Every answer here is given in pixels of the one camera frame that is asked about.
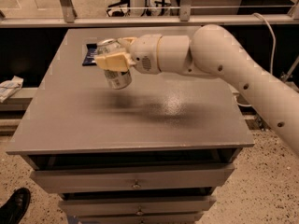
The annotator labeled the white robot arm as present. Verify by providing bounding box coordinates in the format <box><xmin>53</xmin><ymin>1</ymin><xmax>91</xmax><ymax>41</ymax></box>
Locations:
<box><xmin>94</xmin><ymin>24</ymin><xmax>299</xmax><ymax>154</ymax></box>

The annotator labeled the dark blue snack packet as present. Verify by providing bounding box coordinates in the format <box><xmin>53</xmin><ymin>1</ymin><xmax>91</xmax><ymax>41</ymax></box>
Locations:
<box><xmin>82</xmin><ymin>44</ymin><xmax>97</xmax><ymax>66</ymax></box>

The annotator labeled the white folded cloth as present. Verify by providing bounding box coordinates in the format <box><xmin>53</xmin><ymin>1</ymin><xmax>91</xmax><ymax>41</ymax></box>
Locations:
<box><xmin>0</xmin><ymin>76</ymin><xmax>23</xmax><ymax>103</ymax></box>

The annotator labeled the top grey drawer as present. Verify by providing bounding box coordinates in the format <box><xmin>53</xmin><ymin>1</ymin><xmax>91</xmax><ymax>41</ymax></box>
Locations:
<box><xmin>31</xmin><ymin>163</ymin><xmax>235</xmax><ymax>193</ymax></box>

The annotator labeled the bottom grey drawer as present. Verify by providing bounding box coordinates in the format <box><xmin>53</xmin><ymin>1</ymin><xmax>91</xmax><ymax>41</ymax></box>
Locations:
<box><xmin>79</xmin><ymin>212</ymin><xmax>203</xmax><ymax>224</ymax></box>

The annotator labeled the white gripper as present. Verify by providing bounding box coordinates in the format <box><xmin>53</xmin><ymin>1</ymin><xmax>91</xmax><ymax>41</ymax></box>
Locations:
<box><xmin>94</xmin><ymin>34</ymin><xmax>162</xmax><ymax>75</ymax></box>

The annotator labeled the white cable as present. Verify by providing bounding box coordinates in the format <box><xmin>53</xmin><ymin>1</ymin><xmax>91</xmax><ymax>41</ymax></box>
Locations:
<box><xmin>252</xmin><ymin>12</ymin><xmax>278</xmax><ymax>77</ymax></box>

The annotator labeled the grey drawer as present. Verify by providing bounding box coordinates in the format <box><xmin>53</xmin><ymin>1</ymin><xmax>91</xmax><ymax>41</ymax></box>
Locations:
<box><xmin>31</xmin><ymin>163</ymin><xmax>235</xmax><ymax>193</ymax></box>
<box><xmin>79</xmin><ymin>212</ymin><xmax>203</xmax><ymax>224</ymax></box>
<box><xmin>59</xmin><ymin>196</ymin><xmax>216</xmax><ymax>217</ymax></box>

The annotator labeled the black shoe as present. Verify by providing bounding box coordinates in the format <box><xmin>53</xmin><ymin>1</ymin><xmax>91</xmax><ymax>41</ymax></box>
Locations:
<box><xmin>0</xmin><ymin>188</ymin><xmax>31</xmax><ymax>224</ymax></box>

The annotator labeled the grey drawer cabinet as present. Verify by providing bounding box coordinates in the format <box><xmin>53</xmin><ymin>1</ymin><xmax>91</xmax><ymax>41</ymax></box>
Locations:
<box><xmin>6</xmin><ymin>25</ymin><xmax>255</xmax><ymax>224</ymax></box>

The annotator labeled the white 7up can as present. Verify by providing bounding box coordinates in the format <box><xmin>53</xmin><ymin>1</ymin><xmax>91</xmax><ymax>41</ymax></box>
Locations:
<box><xmin>94</xmin><ymin>39</ymin><xmax>132</xmax><ymax>90</ymax></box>

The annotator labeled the middle grey drawer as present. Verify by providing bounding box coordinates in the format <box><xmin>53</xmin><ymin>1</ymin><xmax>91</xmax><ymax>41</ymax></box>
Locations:
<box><xmin>59</xmin><ymin>196</ymin><xmax>216</xmax><ymax>217</ymax></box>

